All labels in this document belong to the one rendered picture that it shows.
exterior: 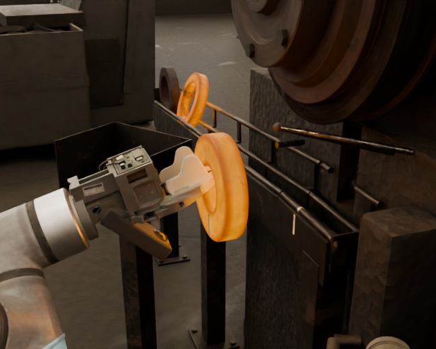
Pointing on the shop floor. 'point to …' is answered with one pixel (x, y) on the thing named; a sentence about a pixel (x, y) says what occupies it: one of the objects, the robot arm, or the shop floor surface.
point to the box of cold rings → (34, 85)
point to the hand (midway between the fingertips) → (218, 174)
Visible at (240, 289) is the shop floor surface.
